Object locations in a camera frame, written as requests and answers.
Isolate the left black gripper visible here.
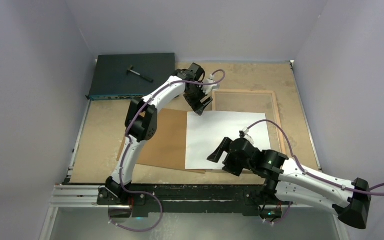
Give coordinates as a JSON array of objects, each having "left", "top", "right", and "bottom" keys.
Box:
[{"left": 184, "top": 83, "right": 213, "bottom": 116}]

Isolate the wooden picture frame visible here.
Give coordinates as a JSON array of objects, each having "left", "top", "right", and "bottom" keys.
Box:
[{"left": 211, "top": 89, "right": 289, "bottom": 154}]

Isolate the printed photo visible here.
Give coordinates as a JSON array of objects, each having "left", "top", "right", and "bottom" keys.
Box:
[{"left": 184, "top": 111, "right": 272, "bottom": 171}]

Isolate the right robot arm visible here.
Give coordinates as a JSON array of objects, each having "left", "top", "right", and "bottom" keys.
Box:
[{"left": 207, "top": 137, "right": 372, "bottom": 230}]

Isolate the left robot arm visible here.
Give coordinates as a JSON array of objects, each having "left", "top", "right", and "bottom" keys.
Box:
[{"left": 105, "top": 63, "right": 220, "bottom": 205}]

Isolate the brown backing board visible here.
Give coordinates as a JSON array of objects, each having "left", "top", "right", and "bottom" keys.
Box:
[{"left": 116, "top": 107, "right": 206, "bottom": 174}]

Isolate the small black hammer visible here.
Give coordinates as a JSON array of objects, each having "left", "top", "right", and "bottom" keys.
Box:
[{"left": 126, "top": 65, "right": 154, "bottom": 83}]

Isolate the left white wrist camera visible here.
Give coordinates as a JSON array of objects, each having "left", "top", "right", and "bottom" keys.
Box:
[{"left": 202, "top": 75, "right": 220, "bottom": 95}]

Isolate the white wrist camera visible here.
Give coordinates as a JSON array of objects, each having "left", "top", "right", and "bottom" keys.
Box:
[
  {"left": 239, "top": 128, "right": 255, "bottom": 145},
  {"left": 202, "top": 75, "right": 220, "bottom": 95}
]

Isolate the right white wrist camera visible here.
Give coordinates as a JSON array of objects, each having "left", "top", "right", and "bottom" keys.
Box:
[{"left": 239, "top": 128, "right": 255, "bottom": 145}]

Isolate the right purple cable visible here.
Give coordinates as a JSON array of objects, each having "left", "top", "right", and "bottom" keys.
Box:
[{"left": 238, "top": 119, "right": 384, "bottom": 227}]

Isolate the purple cable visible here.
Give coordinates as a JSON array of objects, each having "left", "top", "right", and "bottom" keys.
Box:
[
  {"left": 107, "top": 68, "right": 227, "bottom": 233},
  {"left": 238, "top": 119, "right": 384, "bottom": 227}
]

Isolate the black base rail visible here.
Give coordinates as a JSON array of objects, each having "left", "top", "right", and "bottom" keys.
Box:
[{"left": 97, "top": 183, "right": 288, "bottom": 218}]

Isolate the dark network switch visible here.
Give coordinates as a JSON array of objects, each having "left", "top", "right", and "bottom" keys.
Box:
[{"left": 86, "top": 53, "right": 176, "bottom": 101}]

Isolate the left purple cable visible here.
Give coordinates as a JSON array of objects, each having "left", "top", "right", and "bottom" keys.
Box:
[{"left": 107, "top": 68, "right": 227, "bottom": 233}]

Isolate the aluminium extrusion rail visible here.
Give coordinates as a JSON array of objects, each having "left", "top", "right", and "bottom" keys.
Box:
[{"left": 48, "top": 184, "right": 342, "bottom": 209}]

